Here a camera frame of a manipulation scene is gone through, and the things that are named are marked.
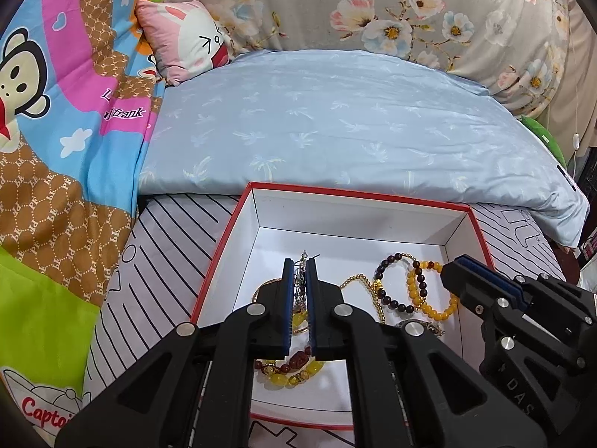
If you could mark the green pillow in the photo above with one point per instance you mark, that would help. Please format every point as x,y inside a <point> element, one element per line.
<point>543,137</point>

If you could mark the dark cloth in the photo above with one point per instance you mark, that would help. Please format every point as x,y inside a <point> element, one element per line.
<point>571,266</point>

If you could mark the light blue pillow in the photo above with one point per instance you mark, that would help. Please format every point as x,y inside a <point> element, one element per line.
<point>350,126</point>

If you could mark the cartoon monkey printed blanket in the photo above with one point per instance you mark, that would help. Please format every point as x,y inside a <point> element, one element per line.
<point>70,149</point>

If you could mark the red jewelry box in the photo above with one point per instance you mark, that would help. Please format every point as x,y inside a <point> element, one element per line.
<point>350,224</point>

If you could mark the striped grey bed sheet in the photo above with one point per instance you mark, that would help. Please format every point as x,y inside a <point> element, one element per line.
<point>154,266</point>

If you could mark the grey floral quilt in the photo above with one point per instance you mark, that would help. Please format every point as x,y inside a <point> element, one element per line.
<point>326,4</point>

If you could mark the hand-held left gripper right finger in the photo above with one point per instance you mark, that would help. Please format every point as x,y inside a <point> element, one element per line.
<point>311,310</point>

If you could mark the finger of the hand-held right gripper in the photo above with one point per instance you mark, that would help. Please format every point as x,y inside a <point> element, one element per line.
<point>471,284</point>
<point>564,298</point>

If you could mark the gold bangle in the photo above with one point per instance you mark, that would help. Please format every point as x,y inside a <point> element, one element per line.
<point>259,289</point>

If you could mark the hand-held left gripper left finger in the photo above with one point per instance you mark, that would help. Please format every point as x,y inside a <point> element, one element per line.
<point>287,310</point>

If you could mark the pink bunny pillow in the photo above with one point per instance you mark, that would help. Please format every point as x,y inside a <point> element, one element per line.
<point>182,42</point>

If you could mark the dark hanging clothes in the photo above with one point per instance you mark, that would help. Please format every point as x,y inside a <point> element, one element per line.
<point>591,168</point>

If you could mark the beige hanging garment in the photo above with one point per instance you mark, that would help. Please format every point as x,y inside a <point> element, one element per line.
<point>583,79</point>

